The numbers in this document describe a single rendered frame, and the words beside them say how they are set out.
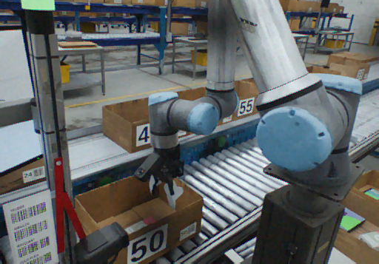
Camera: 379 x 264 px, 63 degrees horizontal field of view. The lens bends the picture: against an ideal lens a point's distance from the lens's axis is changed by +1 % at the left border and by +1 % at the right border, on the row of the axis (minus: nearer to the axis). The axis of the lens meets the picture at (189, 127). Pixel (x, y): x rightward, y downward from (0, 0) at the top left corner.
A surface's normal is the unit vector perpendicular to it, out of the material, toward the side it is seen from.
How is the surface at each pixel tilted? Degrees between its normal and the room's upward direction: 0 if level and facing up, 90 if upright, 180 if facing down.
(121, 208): 89
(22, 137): 86
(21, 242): 90
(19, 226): 90
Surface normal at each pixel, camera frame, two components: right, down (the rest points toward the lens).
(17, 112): 0.74, 0.31
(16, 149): 0.89, 0.17
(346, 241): -0.82, 0.18
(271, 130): -0.57, 0.39
